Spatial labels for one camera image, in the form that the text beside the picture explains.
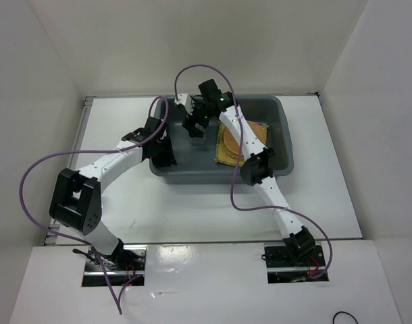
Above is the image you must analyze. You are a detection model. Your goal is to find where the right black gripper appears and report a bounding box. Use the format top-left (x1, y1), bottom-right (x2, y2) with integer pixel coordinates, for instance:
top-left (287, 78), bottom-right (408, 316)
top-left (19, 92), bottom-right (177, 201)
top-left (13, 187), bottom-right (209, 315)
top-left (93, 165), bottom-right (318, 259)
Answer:
top-left (181, 97), bottom-right (214, 138)

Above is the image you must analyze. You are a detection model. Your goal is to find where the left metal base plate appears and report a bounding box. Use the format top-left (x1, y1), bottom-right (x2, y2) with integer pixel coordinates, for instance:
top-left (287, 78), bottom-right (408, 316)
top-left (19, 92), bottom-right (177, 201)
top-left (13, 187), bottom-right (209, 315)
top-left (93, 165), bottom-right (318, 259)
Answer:
top-left (73, 245), bottom-right (147, 288)

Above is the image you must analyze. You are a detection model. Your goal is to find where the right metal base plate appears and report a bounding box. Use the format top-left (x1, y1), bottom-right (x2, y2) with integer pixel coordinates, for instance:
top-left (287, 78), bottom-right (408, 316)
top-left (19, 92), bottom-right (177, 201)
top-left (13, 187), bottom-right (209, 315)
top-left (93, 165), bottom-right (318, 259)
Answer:
top-left (261, 243), bottom-right (329, 284)

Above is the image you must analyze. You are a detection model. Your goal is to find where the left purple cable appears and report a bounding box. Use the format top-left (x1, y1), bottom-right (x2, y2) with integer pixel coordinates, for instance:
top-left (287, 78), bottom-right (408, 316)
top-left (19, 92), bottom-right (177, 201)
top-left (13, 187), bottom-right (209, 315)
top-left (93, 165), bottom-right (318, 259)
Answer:
top-left (18, 96), bottom-right (170, 315)

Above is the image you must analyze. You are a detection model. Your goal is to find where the black cable loop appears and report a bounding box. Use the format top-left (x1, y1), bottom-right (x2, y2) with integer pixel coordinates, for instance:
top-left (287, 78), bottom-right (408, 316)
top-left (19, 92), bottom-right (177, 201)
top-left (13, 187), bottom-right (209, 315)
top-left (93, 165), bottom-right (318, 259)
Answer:
top-left (333, 310), bottom-right (359, 324)

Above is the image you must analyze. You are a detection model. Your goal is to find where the grey plastic bin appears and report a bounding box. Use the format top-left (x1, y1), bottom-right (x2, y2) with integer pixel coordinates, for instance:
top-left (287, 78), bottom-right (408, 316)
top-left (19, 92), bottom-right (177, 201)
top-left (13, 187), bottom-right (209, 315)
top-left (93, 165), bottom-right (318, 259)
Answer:
top-left (149, 94), bottom-right (294, 184)

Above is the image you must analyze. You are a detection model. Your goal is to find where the clear plastic cup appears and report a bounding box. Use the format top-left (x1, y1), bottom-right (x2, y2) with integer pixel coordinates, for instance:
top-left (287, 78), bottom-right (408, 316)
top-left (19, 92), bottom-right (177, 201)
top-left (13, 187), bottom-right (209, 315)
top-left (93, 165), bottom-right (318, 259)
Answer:
top-left (190, 130), bottom-right (206, 146)

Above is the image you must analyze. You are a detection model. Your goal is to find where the square bamboo mat tray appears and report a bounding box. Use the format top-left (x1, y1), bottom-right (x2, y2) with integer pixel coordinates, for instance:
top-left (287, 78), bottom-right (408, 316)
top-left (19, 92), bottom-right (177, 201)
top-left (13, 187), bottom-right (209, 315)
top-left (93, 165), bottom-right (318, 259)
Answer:
top-left (212, 121), bottom-right (271, 169)

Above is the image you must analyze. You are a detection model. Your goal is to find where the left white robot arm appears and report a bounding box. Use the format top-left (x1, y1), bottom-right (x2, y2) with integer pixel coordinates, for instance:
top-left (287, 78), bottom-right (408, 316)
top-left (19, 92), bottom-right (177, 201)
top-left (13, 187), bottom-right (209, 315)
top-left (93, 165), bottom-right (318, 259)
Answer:
top-left (49, 117), bottom-right (176, 270)

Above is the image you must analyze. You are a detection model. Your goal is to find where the metal base plate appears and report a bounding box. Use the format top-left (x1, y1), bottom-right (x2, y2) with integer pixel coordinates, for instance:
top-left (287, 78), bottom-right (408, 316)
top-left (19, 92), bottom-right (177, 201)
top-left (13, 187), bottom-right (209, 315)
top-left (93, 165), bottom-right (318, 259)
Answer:
top-left (261, 243), bottom-right (329, 284)
top-left (73, 245), bottom-right (147, 288)

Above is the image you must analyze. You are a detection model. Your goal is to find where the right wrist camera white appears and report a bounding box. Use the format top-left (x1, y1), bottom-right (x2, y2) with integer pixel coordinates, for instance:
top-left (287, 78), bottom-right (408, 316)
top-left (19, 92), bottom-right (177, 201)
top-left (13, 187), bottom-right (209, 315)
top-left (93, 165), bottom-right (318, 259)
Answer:
top-left (174, 93), bottom-right (191, 109)

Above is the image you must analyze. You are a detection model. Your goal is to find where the round orange woven tray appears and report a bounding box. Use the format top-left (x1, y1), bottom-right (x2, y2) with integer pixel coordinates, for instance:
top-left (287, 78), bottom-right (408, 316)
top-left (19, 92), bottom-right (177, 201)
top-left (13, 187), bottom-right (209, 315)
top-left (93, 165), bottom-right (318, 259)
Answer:
top-left (221, 121), bottom-right (267, 157)

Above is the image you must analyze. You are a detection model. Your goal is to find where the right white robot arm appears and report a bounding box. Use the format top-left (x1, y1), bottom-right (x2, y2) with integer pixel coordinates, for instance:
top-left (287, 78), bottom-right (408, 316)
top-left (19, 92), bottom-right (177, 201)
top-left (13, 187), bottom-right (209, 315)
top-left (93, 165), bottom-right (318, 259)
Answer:
top-left (175, 79), bottom-right (315, 265)

